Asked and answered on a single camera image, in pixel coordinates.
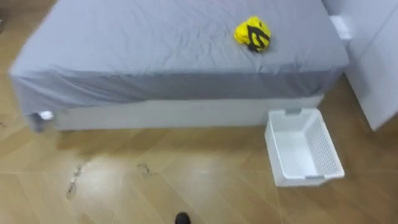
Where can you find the white plastic laundry basket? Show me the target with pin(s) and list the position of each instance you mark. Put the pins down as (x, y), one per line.
(301, 149)

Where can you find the white cabinet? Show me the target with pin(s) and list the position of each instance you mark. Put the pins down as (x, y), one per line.
(373, 62)

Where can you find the robot legs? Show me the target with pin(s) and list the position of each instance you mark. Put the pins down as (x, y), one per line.
(182, 219)

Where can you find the yellow and black crumpled garment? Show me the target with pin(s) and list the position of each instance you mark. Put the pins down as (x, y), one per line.
(252, 33)

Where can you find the grey bed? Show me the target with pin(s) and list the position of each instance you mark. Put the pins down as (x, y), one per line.
(149, 56)

